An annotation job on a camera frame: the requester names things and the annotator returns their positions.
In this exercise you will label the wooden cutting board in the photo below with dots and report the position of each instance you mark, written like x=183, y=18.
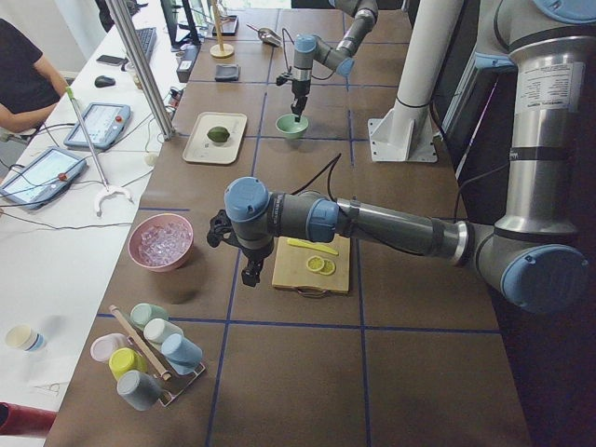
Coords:
x=290, y=271

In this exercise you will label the wooden stand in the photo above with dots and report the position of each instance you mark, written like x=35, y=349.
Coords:
x=220, y=50

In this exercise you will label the paper cup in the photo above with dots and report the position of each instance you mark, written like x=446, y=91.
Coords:
x=24, y=337

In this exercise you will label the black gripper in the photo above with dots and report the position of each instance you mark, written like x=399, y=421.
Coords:
x=255, y=254
x=298, y=90

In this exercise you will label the yellow plastic knife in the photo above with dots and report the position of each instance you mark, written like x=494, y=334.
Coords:
x=300, y=243

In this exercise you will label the pink cup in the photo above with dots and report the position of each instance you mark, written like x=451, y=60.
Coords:
x=103, y=347

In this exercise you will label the far teach pendant tablet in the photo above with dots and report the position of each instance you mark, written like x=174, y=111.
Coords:
x=105, y=122

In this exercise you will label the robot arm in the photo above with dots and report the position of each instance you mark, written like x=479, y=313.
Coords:
x=529, y=255
x=309, y=48

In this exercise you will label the white mounting post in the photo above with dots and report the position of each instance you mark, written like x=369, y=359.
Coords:
x=405, y=133

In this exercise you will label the yellow cup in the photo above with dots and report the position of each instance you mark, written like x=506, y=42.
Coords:
x=126, y=359

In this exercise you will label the light green bowl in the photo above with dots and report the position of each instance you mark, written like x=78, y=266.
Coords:
x=292, y=128

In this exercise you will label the wire cup rack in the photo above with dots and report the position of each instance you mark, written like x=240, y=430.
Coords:
x=172, y=384

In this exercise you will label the grey cup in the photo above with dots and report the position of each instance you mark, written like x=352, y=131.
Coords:
x=138, y=389

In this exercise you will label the black tray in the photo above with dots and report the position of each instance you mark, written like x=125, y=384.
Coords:
x=229, y=25

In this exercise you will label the green avocado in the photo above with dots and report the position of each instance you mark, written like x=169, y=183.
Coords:
x=218, y=134

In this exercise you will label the black computer mouse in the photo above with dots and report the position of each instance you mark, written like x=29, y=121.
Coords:
x=104, y=81

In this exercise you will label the blue cup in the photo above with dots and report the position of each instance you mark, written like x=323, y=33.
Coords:
x=182, y=354

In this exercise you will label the cream rabbit tray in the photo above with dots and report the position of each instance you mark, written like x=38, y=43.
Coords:
x=199, y=149

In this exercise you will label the black power box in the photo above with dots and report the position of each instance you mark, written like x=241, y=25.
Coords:
x=186, y=59

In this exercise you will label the lemon slice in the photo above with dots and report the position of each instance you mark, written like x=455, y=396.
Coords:
x=315, y=263
x=328, y=268

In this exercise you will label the smartphone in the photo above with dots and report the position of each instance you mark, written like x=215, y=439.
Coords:
x=110, y=60

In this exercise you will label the aluminium frame post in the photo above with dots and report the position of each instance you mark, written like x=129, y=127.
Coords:
x=124, y=24

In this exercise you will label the shiny metal scoop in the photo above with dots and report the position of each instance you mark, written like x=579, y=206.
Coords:
x=267, y=36

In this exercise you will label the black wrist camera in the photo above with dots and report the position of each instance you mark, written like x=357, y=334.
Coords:
x=221, y=230

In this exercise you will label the seated person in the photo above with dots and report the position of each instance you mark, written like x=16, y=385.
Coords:
x=30, y=85

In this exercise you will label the green cup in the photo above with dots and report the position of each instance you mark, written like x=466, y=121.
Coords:
x=142, y=313

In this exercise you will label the pink bowl with ice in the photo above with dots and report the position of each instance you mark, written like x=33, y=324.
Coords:
x=162, y=242

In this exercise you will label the near teach pendant tablet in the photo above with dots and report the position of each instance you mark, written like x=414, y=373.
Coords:
x=44, y=179

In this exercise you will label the white cup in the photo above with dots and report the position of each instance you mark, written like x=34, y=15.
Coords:
x=157, y=330

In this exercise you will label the black keyboard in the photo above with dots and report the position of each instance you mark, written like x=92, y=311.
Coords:
x=147, y=38

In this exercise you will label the grey folded cloth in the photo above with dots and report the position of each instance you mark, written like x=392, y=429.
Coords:
x=227, y=73

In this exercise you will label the teach pendant tablet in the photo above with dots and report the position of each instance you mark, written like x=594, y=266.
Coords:
x=105, y=122
x=44, y=179

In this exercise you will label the red object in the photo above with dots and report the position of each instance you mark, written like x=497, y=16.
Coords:
x=18, y=420

